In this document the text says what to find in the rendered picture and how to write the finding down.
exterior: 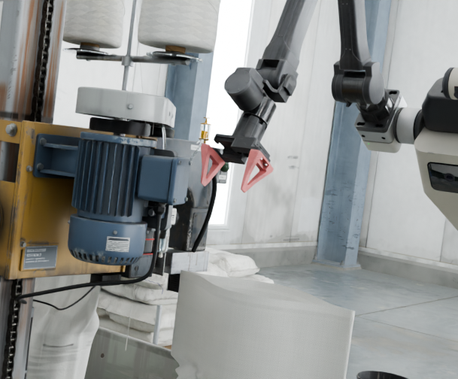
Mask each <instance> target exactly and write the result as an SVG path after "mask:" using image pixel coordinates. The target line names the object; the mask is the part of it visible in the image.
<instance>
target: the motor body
mask: <svg viewBox="0 0 458 379"><path fill-rule="evenodd" d="M80 138H82V139H83V140H80V141H79V143H78V150H77V162H76V169H75V176H74V189H73V196H72V203H71V206H72V207H74V208H76V209H77V213H76V214H72V215H71V216H70V220H69V221H68V224H69V232H68V249H69V251H70V253H71V255H72V256H73V257H74V258H76V259H79V260H81V261H84V262H89V263H94V264H99V265H132V264H134V263H136V262H137V261H138V260H139V259H140V258H141V257H142V255H143V252H144V244H145V238H146V234H148V233H149V231H148V230H147V223H146V222H144V221H142V214H143V208H144V206H145V207H147V206H148V200H143V199H139V198H138V194H137V193H136V186H137V180H138V168H139V162H140V159H142V157H143V156H144V155H153V156H154V149H153V148H151V147H156V141H154V140H148V139H142V138H131V137H124V136H118V135H106V134H100V133H93V132H81V133H80Z"/></svg>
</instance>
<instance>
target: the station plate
mask: <svg viewBox="0 0 458 379"><path fill-rule="evenodd" d="M57 249H58V245H51V246H33V247H26V249H25V256H24V264H23V269H34V268H54V267H56V256H57Z"/></svg>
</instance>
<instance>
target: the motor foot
mask: <svg viewBox="0 0 458 379"><path fill-rule="evenodd" d="M80 140H83V139H82V138H76V137H69V136H62V135H49V134H42V133H39V134H37V137H36V144H35V157H34V164H33V171H32V174H33V176H34V177H48V178H62V179H74V176H75V169H76V162H77V150H78V143H79V141H80Z"/></svg>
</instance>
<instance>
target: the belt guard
mask: <svg viewBox="0 0 458 379"><path fill-rule="evenodd" d="M175 112H176V107H175V106H174V105H173V104H172V103H171V101H170V100H169V99H168V98H166V97H162V96H155V95H151V94H145V93H140V92H130V91H125V90H118V89H106V88H98V87H90V86H80V87H78V89H77V101H76V108H75V113H77V114H86V115H90V116H95V117H104V118H108V119H113V120H115V117H119V118H125V119H127V120H129V119H131V120H133V121H131V122H136V123H145V121H146V124H150V126H154V127H160V128H162V126H161V124H160V123H163V124H164V127H165V128H167V129H172V128H174V119H175Z"/></svg>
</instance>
